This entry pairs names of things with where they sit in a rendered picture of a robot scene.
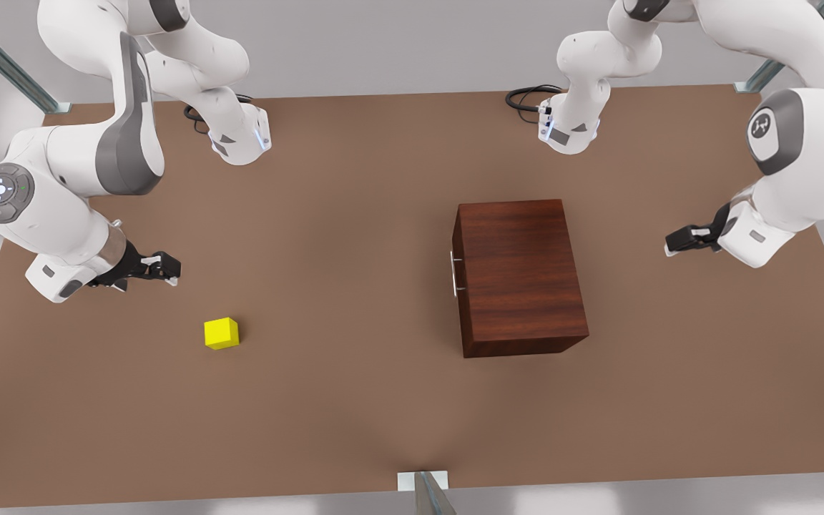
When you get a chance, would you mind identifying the dark wooden drawer cabinet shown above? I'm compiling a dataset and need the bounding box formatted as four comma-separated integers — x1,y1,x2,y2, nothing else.
452,199,590,358

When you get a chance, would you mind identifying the yellow cube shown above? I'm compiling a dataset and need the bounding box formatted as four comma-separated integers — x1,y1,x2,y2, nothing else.
204,317,240,350

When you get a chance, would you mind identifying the black cable loop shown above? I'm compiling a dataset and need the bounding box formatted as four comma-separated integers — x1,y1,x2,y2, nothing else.
183,94,255,135
506,84,565,124

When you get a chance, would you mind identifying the silver frame post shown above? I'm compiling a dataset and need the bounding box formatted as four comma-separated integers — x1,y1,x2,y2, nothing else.
734,0,824,94
0,6,71,114
397,471,457,515

